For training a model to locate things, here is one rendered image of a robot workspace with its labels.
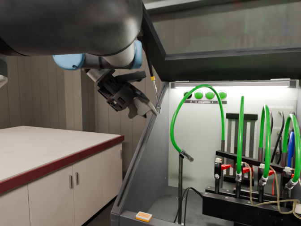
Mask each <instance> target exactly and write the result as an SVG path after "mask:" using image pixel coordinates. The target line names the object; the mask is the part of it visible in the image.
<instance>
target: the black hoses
mask: <svg viewBox="0 0 301 226"><path fill-rule="evenodd" d="M269 113H270V117H271V133H272V128H273V116H272V113H271V111H270V112H269ZM280 113H281V116H282V127H281V130H280V133H279V136H278V139H277V142H276V145H275V149H274V151H273V155H272V158H271V162H270V163H273V160H274V156H275V152H276V150H277V146H278V143H279V152H280V157H279V159H278V162H277V164H278V165H279V163H280V161H281V155H282V147H281V145H282V132H283V129H284V114H283V112H280ZM292 114H294V115H295V113H294V112H292ZM295 116H296V115H295ZM289 138H290V136H289ZM289 138H288V142H287V145H288V143H289Z"/></svg>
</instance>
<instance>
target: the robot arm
mask: <svg viewBox="0 0 301 226"><path fill-rule="evenodd" d="M142 14H143V10H142V0H0V88H1V87H2V86H3V85H4V84H6V83H7V82H8V70H7V57H8V56H11V57H14V56H52V55H53V59H54V61H55V63H56V64H57V65H58V66H59V67H61V68H62V69H64V70H77V69H82V70H83V71H84V72H85V73H86V74H87V75H88V76H89V77H90V78H91V79H92V80H93V81H95V82H98V83H97V85H96V86H95V87H94V89H95V90H96V91H98V92H99V93H100V94H101V95H102V96H103V97H104V98H105V99H106V100H107V101H106V102H107V103H108V104H109V105H110V106H111V107H112V108H113V109H114V110H115V111H116V112H118V111H121V110H124V109H126V108H127V107H128V108H129V114H128V117H129V118H130V119H132V118H134V117H135V116H137V115H139V116H143V117H144V118H147V117H146V113H147V112H149V111H151V112H152V113H153V114H154V115H156V116H157V115H158V114H157V112H156V109H155V108H154V106H153V104H152V103H151V102H150V100H149V99H148V98H147V97H146V96H145V95H144V93H142V92H141V91H140V90H139V89H137V88H136V87H135V86H133V85H132V84H131V83H132V82H140V81H142V80H143V79H144V78H146V73H145V71H136V72H134V73H129V74H123V75H118V76H115V77H114V76H113V75H112V74H113V73H114V72H115V69H129V70H131V69H139V68H141V66H142V43H141V42H140V41H138V40H135V39H136V38H137V36H138V34H139V31H140V29H141V25H142ZM134 97H136V98H135V99H134ZM114 107H115V108H114Z"/></svg>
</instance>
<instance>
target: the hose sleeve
mask: <svg viewBox="0 0 301 226"><path fill-rule="evenodd" d="M179 153H180V154H181V155H182V156H184V157H185V158H186V159H188V160H191V159H192V157H191V156H190V155H189V154H187V153H186V152H185V151H184V150H182V149H181V152H179Z"/></svg>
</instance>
